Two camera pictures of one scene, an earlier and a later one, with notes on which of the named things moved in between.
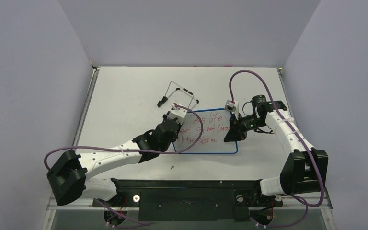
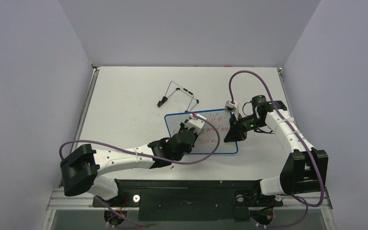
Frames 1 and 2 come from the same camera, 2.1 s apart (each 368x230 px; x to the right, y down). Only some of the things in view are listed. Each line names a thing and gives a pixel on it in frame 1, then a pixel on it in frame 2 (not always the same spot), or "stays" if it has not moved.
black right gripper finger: x=236 y=132 stays
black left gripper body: x=176 y=136 -> x=181 y=127
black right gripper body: x=237 y=127 stays
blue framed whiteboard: x=215 y=123 stays
